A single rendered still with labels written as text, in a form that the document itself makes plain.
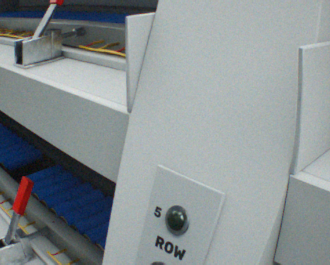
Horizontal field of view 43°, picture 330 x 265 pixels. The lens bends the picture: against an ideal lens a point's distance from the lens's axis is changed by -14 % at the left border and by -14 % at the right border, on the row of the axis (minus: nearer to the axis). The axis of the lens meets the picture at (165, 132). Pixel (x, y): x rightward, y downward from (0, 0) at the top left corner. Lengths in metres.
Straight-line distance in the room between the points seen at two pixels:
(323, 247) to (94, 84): 0.18
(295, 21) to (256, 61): 0.03
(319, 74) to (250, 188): 0.06
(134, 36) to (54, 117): 0.10
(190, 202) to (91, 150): 0.09
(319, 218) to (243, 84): 0.07
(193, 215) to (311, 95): 0.08
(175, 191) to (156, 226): 0.02
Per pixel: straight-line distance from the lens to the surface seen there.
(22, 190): 0.40
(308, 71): 0.16
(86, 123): 0.27
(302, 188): 0.17
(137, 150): 0.23
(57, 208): 0.47
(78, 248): 0.40
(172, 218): 0.20
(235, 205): 0.19
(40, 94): 0.32
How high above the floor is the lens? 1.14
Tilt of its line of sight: 9 degrees down
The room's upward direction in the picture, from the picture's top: 13 degrees clockwise
